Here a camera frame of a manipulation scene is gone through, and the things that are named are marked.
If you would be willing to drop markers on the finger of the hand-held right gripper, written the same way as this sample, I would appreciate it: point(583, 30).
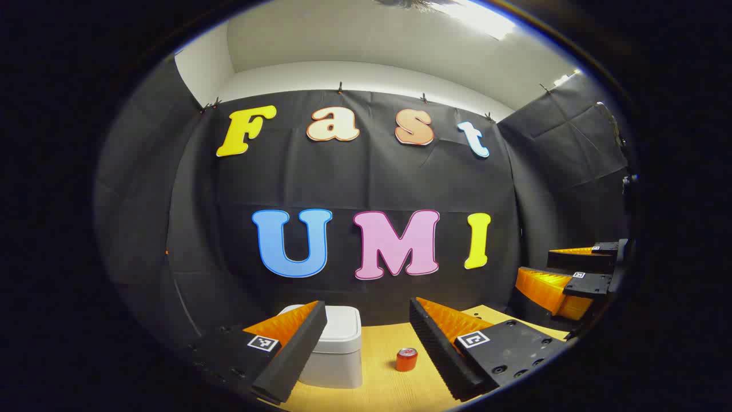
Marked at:
point(589, 284)
point(577, 262)

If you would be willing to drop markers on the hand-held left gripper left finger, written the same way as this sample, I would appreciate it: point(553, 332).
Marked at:
point(297, 355)

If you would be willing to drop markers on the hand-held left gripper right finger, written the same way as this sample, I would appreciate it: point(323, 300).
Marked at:
point(434, 355)

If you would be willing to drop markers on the red pop can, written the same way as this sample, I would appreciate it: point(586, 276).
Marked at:
point(406, 360)

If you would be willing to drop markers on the white desktop garbage bin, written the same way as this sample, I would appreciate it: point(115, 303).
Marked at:
point(340, 355)

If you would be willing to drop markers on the wooden desktop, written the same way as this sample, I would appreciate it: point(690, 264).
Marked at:
point(389, 389)

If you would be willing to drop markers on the black backdrop cloth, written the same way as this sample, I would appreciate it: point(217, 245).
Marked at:
point(372, 177)

